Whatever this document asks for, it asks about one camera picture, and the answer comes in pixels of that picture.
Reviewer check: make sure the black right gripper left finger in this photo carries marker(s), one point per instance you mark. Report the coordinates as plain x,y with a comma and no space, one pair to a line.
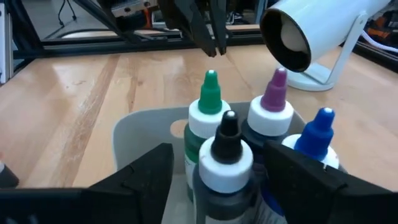
93,205

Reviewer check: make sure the large blue-capped dye bottle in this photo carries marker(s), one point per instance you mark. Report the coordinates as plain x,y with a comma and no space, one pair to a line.
315,133

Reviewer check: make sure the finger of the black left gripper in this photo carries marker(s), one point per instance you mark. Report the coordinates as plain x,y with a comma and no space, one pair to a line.
221,25
189,21

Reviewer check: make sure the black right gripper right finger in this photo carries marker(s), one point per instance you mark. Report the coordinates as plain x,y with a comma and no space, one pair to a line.
326,202

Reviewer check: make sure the large black-capped dye bottle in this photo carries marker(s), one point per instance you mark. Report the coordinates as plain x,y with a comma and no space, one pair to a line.
227,174

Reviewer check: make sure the grey plastic bin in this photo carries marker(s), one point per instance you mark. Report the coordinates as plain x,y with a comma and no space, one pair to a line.
140,140

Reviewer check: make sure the large purple-capped dye bottle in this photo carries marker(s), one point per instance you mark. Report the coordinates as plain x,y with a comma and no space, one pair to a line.
275,93

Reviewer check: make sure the large green-capped dye bottle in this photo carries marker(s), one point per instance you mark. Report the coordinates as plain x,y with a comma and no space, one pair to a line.
210,93

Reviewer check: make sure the black aluminium table frame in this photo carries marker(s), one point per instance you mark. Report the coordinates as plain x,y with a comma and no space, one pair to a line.
124,46

